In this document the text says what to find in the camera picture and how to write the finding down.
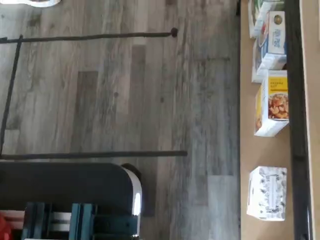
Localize blue label oatmeal box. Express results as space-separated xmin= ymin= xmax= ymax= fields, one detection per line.
xmin=251 ymin=41 xmax=288 ymax=84
xmin=254 ymin=10 xmax=288 ymax=55

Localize yellow label Purely Elizabeth box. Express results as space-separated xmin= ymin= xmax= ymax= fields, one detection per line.
xmin=253 ymin=69 xmax=291 ymax=138

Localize white floral Organic Pantry box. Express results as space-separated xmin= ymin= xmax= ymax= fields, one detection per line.
xmin=246 ymin=165 xmax=288 ymax=222

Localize green label oatmeal box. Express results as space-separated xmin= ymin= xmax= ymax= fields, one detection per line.
xmin=248 ymin=0 xmax=273 ymax=39

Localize black metal shelf rack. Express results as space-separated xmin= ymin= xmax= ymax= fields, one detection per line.
xmin=234 ymin=0 xmax=320 ymax=240

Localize wooden shelf board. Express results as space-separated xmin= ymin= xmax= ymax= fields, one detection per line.
xmin=299 ymin=0 xmax=320 ymax=240

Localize white patterned small boxes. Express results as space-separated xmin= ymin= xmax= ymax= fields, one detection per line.
xmin=239 ymin=0 xmax=293 ymax=240

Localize dark cart with white edge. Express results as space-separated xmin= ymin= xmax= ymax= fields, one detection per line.
xmin=0 ymin=161 xmax=144 ymax=240

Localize teal plastic crate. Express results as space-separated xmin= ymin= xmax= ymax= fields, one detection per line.
xmin=21 ymin=201 xmax=133 ymax=240

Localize white rounded object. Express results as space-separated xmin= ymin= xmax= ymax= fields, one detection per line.
xmin=24 ymin=0 xmax=61 ymax=8

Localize red object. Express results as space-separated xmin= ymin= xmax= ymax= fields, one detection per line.
xmin=0 ymin=210 xmax=12 ymax=240

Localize black metal frame stand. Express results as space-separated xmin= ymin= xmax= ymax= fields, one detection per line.
xmin=0 ymin=27 xmax=189 ymax=161

